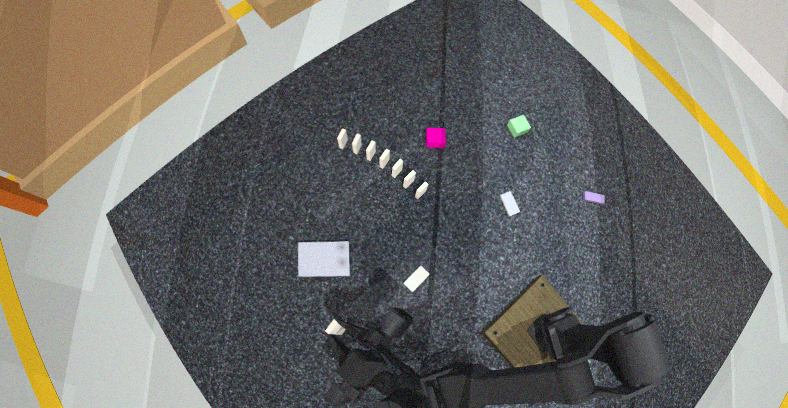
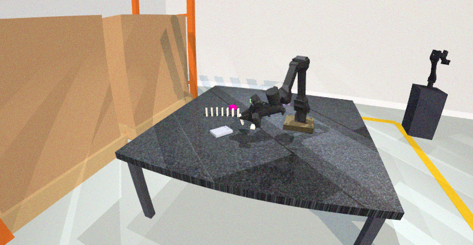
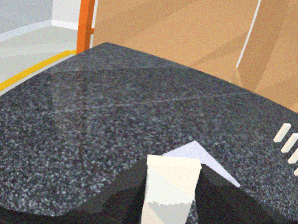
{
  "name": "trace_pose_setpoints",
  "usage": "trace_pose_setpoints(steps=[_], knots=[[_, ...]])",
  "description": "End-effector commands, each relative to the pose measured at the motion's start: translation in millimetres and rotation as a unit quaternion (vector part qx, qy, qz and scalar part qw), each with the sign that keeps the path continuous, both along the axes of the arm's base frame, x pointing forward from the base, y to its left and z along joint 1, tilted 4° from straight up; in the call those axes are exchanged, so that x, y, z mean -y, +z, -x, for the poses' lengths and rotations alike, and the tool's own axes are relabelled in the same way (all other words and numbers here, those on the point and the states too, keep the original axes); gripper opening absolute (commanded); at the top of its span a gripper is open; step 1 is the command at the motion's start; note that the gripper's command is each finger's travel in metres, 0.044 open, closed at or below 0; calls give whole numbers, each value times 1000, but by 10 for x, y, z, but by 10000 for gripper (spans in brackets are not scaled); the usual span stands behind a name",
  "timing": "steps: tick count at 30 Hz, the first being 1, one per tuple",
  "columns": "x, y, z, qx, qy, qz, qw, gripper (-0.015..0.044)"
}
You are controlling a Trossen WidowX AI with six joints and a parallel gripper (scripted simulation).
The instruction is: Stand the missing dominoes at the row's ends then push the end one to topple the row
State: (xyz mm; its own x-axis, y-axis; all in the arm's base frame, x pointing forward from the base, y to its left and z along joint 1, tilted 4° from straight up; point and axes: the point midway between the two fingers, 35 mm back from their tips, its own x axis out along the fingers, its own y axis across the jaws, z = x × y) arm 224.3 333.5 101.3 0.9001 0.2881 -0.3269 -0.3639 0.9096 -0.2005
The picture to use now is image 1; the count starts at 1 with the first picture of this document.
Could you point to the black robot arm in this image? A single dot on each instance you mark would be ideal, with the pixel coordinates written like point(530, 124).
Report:
point(631, 346)

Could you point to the light green block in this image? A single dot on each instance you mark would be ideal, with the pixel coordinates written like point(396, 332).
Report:
point(518, 126)

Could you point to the magenta cube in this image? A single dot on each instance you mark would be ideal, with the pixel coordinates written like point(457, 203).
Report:
point(435, 137)

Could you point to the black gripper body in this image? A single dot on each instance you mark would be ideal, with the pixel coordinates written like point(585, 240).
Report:
point(394, 325)

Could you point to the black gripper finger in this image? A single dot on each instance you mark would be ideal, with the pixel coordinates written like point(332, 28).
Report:
point(360, 332)
point(340, 349)

